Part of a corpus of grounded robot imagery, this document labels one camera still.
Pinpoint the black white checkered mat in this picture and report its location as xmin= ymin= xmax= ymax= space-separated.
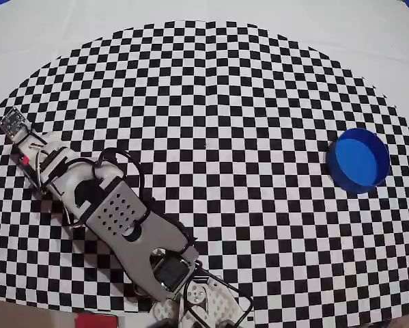
xmin=0 ymin=0 xmax=409 ymax=325

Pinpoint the camera board on red mount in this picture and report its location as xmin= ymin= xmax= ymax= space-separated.
xmin=1 ymin=107 xmax=33 ymax=143

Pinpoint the blue round box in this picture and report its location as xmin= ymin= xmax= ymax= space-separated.
xmin=325 ymin=128 xmax=392 ymax=195

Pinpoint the white red gripper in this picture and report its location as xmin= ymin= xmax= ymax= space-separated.
xmin=11 ymin=131 xmax=76 ymax=191

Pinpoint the red flat object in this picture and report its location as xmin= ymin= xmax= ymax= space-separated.
xmin=76 ymin=313 xmax=119 ymax=328

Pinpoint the thick black cable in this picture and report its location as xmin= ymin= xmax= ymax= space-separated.
xmin=94 ymin=146 xmax=255 ymax=328

